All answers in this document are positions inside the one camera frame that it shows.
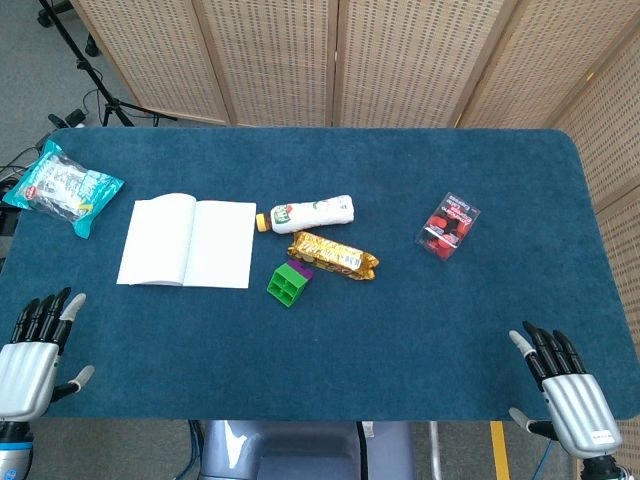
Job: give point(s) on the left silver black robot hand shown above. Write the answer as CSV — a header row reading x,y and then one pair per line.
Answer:
x,y
27,367

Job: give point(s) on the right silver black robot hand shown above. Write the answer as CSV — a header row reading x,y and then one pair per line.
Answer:
x,y
575,400

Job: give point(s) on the white notebook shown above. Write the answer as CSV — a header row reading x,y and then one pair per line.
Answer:
x,y
189,242

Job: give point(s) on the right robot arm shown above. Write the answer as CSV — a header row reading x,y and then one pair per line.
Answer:
x,y
602,467

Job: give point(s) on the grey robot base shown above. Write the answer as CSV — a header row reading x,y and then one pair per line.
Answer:
x,y
305,450

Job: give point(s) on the teal snack bag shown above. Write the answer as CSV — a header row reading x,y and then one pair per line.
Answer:
x,y
61,187

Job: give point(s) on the clear box of red pieces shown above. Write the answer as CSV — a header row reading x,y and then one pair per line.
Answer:
x,y
446,226

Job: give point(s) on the black power adapter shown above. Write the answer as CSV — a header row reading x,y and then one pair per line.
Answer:
x,y
72,119

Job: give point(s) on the blue table mat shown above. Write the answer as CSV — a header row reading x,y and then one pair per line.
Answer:
x,y
320,320

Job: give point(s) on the green and purple block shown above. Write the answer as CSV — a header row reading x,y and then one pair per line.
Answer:
x,y
289,283

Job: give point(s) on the gold biscuit packet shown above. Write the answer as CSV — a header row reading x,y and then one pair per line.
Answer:
x,y
332,254

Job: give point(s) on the black tripod stand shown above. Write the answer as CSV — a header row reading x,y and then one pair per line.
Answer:
x,y
85,65

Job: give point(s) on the white drink bottle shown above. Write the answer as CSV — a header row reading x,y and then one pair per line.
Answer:
x,y
310,214

